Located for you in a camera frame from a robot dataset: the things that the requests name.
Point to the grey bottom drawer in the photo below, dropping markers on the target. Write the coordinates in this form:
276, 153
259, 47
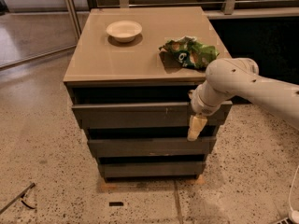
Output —
151, 169

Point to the grey middle drawer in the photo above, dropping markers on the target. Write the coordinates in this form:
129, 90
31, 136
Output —
150, 147

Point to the grey top drawer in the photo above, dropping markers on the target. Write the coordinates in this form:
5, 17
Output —
135, 115

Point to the grey drawer cabinet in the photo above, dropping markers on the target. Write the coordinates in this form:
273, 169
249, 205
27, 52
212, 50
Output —
105, 71

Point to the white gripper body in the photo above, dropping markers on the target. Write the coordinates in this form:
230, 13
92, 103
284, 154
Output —
202, 107

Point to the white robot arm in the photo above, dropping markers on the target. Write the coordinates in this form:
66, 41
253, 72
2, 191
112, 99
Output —
226, 78

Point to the black metal rod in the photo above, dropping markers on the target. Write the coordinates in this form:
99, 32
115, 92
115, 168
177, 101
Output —
20, 197

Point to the silver door frame post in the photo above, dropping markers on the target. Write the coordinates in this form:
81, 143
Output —
73, 17

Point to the white bowl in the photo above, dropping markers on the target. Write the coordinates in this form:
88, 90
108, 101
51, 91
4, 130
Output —
124, 31

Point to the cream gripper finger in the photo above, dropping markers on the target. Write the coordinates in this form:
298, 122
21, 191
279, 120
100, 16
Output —
196, 125

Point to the green crumpled chip bag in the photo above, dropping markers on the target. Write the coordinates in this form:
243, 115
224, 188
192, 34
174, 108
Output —
190, 53

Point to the grey drawer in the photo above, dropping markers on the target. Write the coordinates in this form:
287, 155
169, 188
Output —
135, 115
150, 147
151, 169

